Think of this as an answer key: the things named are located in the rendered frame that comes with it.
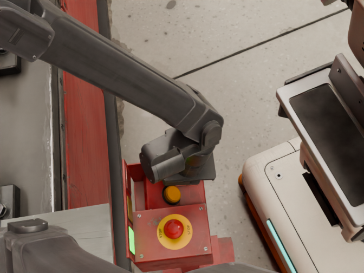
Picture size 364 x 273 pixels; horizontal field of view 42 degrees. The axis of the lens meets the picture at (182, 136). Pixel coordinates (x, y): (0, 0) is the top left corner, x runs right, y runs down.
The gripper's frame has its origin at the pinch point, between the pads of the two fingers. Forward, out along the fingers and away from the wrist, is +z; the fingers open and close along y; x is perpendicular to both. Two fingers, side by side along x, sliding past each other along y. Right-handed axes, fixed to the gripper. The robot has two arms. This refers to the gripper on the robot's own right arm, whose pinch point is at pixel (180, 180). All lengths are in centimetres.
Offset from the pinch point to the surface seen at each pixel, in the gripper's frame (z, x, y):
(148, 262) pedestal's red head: 5.0, 15.3, 7.1
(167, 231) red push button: 0.1, 10.5, 3.7
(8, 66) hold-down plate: -1.1, -26.5, 34.6
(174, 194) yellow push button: 7.8, 0.6, 0.1
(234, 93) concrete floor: 73, -63, -42
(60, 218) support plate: -14.6, 10.8, 23.0
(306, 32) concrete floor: 64, -88, -76
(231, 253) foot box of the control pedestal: 74, 2, -31
